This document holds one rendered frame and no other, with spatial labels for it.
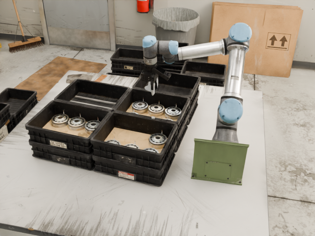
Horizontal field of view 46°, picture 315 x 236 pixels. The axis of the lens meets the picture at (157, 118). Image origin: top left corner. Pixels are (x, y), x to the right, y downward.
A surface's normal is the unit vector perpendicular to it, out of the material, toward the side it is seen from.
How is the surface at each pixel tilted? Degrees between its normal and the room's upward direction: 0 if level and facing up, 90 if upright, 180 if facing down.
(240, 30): 39
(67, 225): 0
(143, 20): 90
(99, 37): 90
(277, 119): 0
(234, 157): 90
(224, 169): 90
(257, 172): 0
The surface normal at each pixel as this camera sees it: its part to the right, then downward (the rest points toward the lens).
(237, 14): -0.21, 0.40
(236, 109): -0.11, -0.05
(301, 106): 0.01, -0.83
